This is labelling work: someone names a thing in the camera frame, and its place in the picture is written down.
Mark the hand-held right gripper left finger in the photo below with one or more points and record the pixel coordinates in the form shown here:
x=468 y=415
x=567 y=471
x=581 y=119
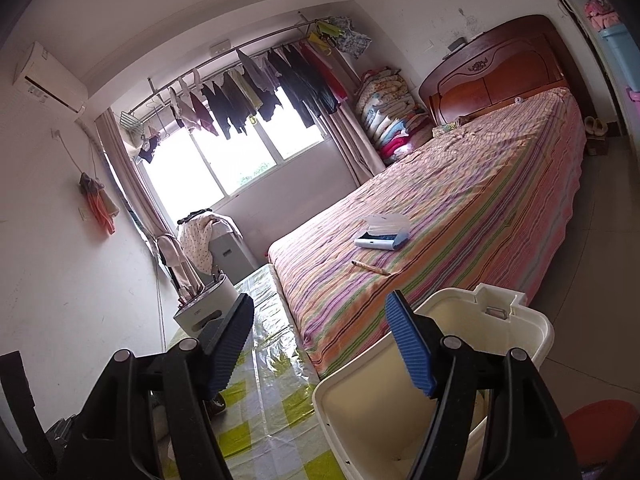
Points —
x=231 y=347

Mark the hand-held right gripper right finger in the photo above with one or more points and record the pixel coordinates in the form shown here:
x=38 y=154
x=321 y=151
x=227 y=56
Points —
x=410 y=347

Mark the white plastic bin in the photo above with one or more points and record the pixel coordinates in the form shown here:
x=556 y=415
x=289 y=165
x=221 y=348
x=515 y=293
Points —
x=360 y=410

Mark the white desktop organizer box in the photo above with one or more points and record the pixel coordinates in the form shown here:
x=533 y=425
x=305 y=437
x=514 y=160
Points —
x=200 y=310

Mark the green checkered tablecloth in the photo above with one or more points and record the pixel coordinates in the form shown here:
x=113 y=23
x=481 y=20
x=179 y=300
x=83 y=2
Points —
x=270 y=410

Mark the wooden pencil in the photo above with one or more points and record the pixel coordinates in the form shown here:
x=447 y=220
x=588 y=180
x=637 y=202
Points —
x=370 y=266

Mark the white standing appliance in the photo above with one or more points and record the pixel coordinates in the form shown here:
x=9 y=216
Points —
x=230 y=255

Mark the beige hanging cloth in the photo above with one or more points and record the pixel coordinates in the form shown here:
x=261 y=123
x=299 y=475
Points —
x=180 y=270

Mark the polka dot cloth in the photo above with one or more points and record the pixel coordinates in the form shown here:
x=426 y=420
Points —
x=197 y=245

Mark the blue and white pencil case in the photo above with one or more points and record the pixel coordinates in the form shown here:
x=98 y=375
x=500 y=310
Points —
x=380 y=242

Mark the bed with striped sheet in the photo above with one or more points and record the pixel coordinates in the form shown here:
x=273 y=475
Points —
x=450 y=200

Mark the window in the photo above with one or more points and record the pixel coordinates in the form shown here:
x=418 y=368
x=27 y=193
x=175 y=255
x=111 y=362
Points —
x=235 y=160

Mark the red stool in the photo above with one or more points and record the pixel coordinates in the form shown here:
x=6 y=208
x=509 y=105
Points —
x=600 y=425

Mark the grey curtain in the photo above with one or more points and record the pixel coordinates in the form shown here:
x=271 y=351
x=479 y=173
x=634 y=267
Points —
x=125 y=170
x=350 y=145

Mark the green tissue box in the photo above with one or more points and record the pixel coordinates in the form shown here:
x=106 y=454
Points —
x=450 y=126

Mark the stack of folded quilts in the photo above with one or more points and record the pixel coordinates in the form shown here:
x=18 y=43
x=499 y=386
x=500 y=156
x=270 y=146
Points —
x=390 y=115

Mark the row of hanging clothes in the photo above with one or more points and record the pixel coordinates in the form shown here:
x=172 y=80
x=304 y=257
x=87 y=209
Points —
x=295 y=80

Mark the brown wooden headboard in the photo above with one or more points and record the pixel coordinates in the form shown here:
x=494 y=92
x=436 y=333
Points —
x=500 y=75

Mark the pair of pale slippers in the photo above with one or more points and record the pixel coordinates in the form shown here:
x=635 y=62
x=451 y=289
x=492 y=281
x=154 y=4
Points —
x=595 y=126

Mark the small grey object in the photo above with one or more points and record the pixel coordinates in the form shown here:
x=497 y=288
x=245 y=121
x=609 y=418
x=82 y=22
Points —
x=455 y=45

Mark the blue storage box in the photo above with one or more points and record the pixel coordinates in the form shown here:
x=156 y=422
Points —
x=620 y=55

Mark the pink clothing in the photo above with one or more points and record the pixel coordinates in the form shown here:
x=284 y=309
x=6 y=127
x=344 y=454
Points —
x=602 y=12

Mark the orange cloth on wall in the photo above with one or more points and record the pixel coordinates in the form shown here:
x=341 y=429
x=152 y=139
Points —
x=100 y=205

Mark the metal clothes rail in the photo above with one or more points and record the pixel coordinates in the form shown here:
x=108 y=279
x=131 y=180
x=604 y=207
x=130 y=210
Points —
x=225 y=55

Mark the white wall box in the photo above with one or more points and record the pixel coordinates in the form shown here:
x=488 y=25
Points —
x=221 y=47

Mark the white wall air conditioner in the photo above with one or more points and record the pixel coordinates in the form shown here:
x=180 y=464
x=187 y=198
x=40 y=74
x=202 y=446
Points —
x=47 y=77

